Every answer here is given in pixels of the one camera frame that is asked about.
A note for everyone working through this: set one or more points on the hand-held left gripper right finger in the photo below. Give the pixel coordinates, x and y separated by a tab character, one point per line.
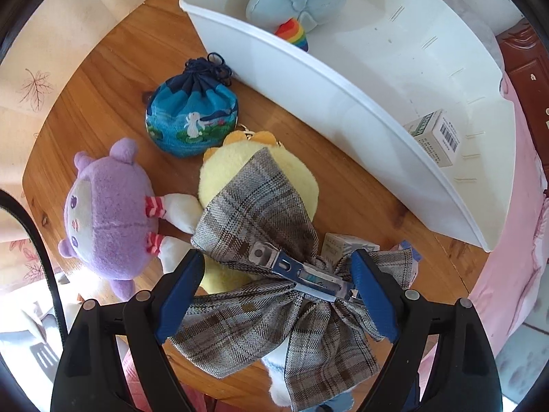
374	297

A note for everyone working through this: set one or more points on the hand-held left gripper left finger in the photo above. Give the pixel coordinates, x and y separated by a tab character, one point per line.
180	297

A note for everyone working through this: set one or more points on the pink blue packet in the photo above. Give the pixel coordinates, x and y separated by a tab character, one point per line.
412	252

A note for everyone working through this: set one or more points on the small beige box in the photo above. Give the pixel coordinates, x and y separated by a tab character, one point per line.
343	244

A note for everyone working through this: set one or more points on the purple plush toy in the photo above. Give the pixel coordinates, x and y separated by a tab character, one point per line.
111	206

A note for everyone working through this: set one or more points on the plaid bow hair clip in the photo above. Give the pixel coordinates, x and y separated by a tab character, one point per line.
257	206

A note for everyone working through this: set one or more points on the yellow plush toy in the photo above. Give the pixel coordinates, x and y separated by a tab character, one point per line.
231	171

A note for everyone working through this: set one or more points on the white plastic bin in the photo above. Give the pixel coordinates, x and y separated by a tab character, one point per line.
343	107

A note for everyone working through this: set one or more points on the pink striped cloth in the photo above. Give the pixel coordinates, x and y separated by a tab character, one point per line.
133	380

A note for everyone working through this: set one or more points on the pink bed sheet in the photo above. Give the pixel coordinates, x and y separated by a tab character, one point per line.
514	274

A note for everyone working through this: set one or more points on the grey white object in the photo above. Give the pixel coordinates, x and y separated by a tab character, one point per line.
30	343

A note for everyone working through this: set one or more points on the green white medicine box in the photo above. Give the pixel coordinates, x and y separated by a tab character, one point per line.
441	137

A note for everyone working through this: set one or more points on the leaf print curtain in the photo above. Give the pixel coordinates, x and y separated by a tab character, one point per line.
43	86

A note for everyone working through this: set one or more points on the wooden headboard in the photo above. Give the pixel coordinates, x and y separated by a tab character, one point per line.
523	73

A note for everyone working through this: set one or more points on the blue pony plush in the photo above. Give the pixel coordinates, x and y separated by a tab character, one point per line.
274	4

